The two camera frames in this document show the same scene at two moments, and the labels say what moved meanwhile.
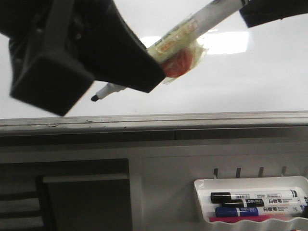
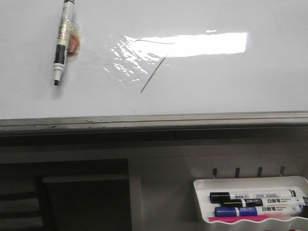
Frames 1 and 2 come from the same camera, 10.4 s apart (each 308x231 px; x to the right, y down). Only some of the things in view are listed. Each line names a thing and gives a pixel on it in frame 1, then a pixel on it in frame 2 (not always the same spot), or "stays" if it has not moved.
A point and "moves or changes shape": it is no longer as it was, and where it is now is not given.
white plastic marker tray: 204,187 stays
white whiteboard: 261,69 stays
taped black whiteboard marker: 179,52 moves or changes shape
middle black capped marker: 264,202 stays
